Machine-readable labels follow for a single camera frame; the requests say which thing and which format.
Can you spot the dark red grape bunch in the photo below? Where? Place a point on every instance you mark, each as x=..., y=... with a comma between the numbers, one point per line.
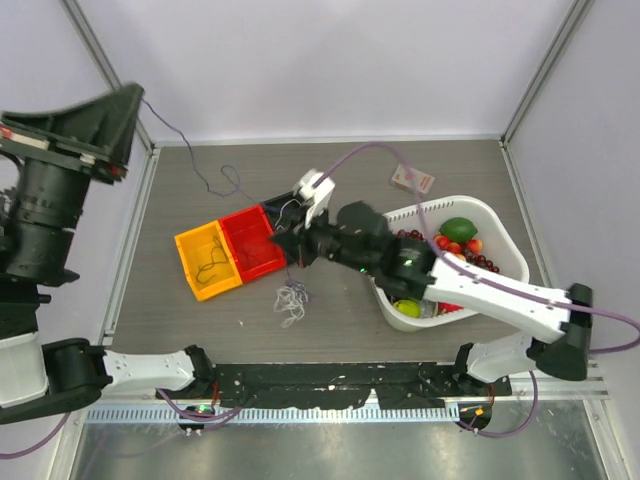
x=412, y=234

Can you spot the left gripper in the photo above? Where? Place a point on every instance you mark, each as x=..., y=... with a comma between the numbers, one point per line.
x=104, y=130

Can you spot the red apple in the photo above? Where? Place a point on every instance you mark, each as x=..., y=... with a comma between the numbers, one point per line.
x=446, y=308

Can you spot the yellow plastic bin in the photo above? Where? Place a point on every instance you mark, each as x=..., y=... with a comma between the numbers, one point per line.
x=208, y=265

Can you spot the small green apple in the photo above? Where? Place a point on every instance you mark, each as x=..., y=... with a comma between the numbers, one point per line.
x=408, y=308

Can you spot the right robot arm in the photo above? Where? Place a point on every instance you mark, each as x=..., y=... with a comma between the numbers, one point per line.
x=553, y=325

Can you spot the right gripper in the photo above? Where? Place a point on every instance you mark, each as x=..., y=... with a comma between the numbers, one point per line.
x=295, y=245

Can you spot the black plastic bin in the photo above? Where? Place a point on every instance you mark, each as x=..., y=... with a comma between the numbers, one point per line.
x=283, y=211

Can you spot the red plastic bin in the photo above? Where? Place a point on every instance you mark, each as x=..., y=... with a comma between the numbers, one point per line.
x=248, y=236

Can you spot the red white card box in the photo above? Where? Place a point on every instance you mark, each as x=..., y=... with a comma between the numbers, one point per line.
x=412, y=180

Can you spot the slotted cable duct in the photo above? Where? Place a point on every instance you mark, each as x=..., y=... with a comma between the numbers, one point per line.
x=369, y=413

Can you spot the green lime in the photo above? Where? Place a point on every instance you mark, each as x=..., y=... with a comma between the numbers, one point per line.
x=458, y=229

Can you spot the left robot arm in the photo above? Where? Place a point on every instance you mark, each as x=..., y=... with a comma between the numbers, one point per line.
x=40, y=380

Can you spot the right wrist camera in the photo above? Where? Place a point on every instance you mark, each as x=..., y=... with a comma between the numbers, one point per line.
x=314, y=192

